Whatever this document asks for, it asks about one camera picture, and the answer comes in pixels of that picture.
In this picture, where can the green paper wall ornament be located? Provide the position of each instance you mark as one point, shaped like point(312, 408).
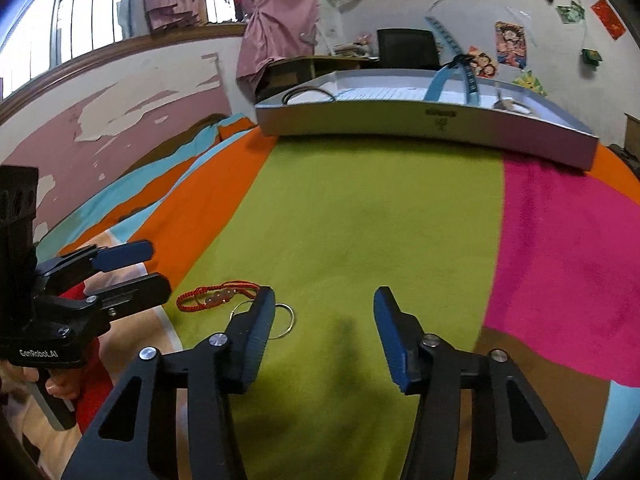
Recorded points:
point(570, 11)

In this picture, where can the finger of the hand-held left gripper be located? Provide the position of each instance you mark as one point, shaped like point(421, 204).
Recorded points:
point(140, 292)
point(125, 255)

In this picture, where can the black office chair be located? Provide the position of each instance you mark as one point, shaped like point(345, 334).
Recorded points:
point(405, 47)

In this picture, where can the pink hanging clothes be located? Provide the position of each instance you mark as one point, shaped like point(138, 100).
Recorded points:
point(280, 20)

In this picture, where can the wooden desk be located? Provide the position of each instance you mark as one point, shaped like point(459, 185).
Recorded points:
point(295, 70)

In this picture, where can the small green wall box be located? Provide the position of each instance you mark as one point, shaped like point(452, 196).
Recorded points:
point(591, 57)

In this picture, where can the grey cardboard box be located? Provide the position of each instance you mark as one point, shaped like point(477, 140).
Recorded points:
point(380, 120)

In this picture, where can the dark suitcase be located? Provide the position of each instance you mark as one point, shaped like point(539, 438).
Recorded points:
point(625, 160)

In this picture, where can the colourful patchwork blanket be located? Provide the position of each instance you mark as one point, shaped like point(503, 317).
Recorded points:
point(360, 220)

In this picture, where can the wooden cabinet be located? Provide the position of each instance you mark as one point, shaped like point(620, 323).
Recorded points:
point(633, 127)

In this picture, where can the small cartoon wall poster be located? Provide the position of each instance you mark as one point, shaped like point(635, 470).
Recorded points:
point(482, 62)

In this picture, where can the red wall paper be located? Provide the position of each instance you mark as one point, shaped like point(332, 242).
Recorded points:
point(607, 17)

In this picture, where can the yellow cartoon wall sticker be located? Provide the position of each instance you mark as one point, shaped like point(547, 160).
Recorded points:
point(530, 84)

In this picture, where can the barred window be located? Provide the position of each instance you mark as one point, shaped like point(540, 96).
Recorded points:
point(75, 25)

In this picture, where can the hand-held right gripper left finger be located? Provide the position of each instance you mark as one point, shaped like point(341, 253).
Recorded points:
point(260, 340)

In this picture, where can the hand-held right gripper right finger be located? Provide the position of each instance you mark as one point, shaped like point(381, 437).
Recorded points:
point(392, 340)

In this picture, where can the person's left hand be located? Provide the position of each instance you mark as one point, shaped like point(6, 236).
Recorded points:
point(62, 387)

